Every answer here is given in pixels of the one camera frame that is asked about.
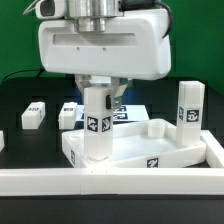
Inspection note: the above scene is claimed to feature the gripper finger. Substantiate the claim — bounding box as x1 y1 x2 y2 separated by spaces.
106 77 128 110
75 74 93 94

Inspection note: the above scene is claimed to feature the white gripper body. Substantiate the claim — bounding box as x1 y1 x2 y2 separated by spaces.
38 9 171 80

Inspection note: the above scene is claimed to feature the white desk top tray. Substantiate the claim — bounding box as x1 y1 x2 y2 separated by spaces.
62 119 206 168

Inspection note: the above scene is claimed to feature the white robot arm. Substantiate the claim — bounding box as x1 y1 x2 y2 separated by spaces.
35 0 172 108

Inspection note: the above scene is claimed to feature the white marker base plate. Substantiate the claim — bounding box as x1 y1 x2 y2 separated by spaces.
76 105 149 122

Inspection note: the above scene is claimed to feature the black cable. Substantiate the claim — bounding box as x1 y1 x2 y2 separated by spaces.
0 68 46 86

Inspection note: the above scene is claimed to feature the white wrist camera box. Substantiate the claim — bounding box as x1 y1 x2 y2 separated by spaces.
35 0 66 19

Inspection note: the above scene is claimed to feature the white left obstacle wall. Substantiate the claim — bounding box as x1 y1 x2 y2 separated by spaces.
0 131 5 152

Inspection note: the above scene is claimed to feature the white obstacle wall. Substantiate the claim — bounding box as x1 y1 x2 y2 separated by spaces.
201 130 224 168
0 131 5 152
0 168 224 196

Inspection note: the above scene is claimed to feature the white right obstacle wall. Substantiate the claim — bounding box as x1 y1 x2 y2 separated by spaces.
201 130 224 168

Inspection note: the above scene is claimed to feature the white front obstacle wall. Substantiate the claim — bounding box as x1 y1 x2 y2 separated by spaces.
0 168 224 196

